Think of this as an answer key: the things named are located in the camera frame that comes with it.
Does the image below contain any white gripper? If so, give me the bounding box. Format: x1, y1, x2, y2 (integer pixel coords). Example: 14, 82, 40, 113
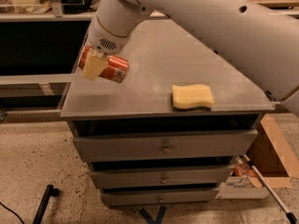
83, 17, 131, 80

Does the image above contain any red coke can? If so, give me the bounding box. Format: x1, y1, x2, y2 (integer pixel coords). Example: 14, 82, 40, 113
78, 46, 129, 83

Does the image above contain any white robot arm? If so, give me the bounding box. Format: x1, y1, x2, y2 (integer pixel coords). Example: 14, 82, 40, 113
87, 0, 299, 114

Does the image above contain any yellow sponge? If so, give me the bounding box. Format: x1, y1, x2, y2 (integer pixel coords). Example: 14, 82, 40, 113
172, 84, 214, 109

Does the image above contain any grey drawer cabinet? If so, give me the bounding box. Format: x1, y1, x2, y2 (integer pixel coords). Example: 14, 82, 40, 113
61, 20, 273, 195

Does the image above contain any black bar on floor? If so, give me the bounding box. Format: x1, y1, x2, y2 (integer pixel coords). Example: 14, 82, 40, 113
33, 185, 60, 224

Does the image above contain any bottom grey drawer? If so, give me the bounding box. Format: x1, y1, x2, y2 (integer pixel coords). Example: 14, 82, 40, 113
101, 189, 219, 207

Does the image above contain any grey drawer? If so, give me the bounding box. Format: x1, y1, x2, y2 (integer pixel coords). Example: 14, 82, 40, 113
73, 130, 258, 162
101, 189, 219, 207
91, 164, 233, 189

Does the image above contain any top grey drawer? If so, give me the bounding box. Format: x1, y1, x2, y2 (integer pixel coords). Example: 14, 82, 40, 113
73, 130, 258, 162

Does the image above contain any middle grey drawer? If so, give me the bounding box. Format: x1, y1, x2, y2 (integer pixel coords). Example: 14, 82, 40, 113
91, 164, 233, 189

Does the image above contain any snack bag in box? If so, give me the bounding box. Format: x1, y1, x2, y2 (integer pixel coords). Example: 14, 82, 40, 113
234, 157, 256, 177

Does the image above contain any cardboard box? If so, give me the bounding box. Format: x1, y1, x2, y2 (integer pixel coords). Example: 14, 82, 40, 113
217, 115, 299, 199

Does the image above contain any black cable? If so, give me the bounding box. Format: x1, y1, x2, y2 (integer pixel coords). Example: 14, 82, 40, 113
0, 200, 26, 224

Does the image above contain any white stick black handle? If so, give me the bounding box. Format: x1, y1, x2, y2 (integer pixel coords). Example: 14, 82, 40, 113
244, 155, 298, 224

